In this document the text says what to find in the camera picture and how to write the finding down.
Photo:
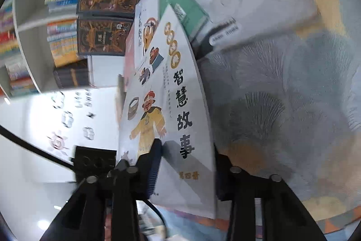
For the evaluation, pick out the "black object white label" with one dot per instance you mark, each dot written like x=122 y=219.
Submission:
x=203 y=46

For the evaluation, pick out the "black lettering wall sticker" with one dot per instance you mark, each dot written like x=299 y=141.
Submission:
x=62 y=142

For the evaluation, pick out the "set of dark hardcover books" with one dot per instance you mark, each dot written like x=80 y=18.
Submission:
x=70 y=77

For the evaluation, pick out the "teal paperback book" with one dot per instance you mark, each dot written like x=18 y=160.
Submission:
x=180 y=3

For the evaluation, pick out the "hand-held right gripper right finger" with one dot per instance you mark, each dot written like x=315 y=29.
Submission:
x=234 y=181

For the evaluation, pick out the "white book yellow-robed figure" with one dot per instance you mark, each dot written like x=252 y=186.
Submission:
x=180 y=88

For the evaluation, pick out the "white bookshelf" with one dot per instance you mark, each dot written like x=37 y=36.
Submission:
x=104 y=68

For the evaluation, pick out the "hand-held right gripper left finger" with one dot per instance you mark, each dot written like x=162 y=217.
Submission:
x=153 y=170

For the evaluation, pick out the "white book cartoon faces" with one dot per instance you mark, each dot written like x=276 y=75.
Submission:
x=146 y=32

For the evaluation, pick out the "row of colourful shelf books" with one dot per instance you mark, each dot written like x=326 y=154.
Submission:
x=63 y=43
x=17 y=60

